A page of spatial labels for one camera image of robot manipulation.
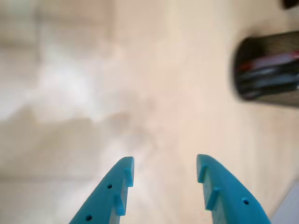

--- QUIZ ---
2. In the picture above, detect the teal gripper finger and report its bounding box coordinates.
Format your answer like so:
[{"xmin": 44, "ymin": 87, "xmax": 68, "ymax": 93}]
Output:
[
  {"xmin": 196, "ymin": 154, "xmax": 271, "ymax": 224},
  {"xmin": 69, "ymin": 156, "xmax": 135, "ymax": 224}
]

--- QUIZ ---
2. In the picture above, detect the red retractable pen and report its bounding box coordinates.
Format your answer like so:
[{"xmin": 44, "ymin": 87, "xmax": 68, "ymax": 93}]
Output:
[{"xmin": 240, "ymin": 50, "xmax": 299, "ymax": 70}]

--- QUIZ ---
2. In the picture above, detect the black mesh pen holder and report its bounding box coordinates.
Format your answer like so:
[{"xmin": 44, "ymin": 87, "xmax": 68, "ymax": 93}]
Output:
[{"xmin": 230, "ymin": 30, "xmax": 299, "ymax": 110}]

